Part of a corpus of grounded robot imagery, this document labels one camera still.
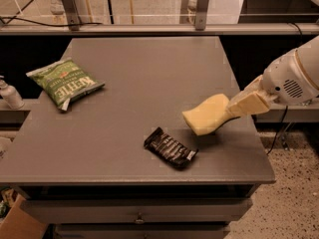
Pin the cardboard box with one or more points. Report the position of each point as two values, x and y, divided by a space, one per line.
18 224

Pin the white spray bottle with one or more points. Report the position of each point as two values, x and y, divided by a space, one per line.
10 95

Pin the green kettle chips bag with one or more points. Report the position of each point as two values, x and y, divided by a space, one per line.
64 82

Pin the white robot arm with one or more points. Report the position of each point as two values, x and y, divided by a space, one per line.
314 43

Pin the grey drawer cabinet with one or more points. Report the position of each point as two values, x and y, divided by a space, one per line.
87 172

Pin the grey metal bracket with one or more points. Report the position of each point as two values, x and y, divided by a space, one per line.
72 16
201 14

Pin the grey metal bracket right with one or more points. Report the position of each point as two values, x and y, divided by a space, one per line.
201 14

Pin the yellow sponge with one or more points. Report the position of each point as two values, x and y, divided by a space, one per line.
209 116

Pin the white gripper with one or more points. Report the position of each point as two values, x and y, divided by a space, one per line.
284 79

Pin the grey metal bracket left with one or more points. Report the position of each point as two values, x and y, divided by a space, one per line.
72 16

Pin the grey metal rail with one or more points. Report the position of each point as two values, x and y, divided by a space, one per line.
167 30

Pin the black rxbar chocolate wrapper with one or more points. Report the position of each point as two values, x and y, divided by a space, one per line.
169 149

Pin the metal drawer knob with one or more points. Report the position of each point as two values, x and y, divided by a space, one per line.
139 220

